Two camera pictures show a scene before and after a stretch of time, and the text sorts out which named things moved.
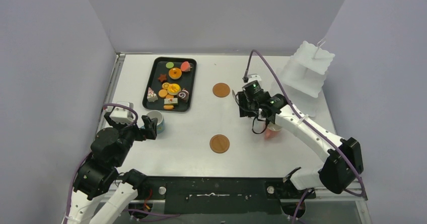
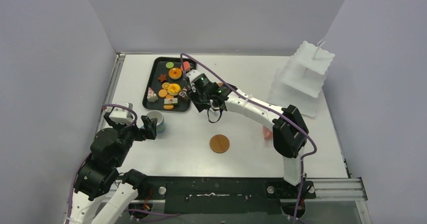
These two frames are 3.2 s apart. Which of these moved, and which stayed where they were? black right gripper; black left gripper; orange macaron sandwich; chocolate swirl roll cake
Moved: black right gripper
Stayed: chocolate swirl roll cake; orange macaron sandwich; black left gripper
